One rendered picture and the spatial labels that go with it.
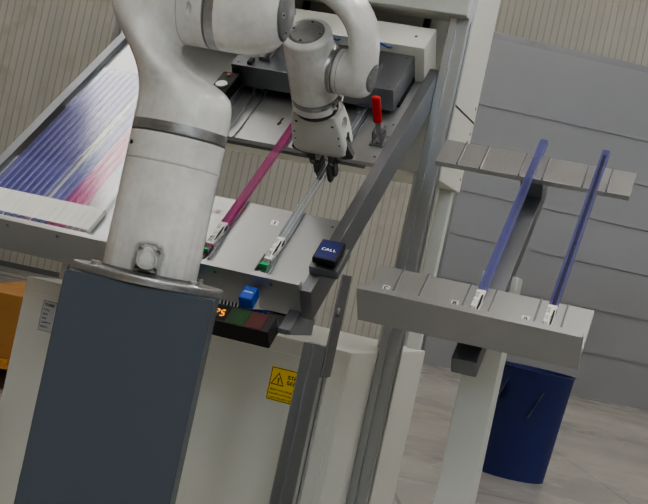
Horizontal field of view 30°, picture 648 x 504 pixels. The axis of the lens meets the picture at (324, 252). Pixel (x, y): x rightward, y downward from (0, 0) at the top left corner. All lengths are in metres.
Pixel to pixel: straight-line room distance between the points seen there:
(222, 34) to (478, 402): 0.82
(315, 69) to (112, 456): 0.81
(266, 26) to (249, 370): 0.98
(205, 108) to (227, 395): 0.95
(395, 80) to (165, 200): 0.97
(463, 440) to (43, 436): 0.80
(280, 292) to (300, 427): 0.22
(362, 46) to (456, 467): 0.70
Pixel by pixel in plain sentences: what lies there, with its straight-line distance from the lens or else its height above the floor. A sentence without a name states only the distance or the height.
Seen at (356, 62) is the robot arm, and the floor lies 1.10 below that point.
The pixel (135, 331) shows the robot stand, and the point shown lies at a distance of 1.46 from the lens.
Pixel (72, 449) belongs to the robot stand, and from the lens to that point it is 1.49.
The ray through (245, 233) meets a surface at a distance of 2.10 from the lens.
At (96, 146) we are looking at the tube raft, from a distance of 2.35.
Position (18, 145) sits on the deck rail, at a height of 0.87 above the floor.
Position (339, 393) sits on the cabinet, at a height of 0.54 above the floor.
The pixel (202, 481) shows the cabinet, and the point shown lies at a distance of 2.38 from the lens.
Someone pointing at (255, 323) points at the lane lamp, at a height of 0.65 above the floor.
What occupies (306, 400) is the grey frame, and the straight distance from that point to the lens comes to 1.98.
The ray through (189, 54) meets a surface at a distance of 2.62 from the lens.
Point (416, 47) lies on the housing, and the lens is 2.44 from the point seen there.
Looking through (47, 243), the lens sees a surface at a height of 0.70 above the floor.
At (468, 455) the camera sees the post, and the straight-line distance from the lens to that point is 2.04.
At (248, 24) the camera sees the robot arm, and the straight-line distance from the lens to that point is 1.50.
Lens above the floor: 0.77
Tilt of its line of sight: 1 degrees up
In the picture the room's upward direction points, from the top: 12 degrees clockwise
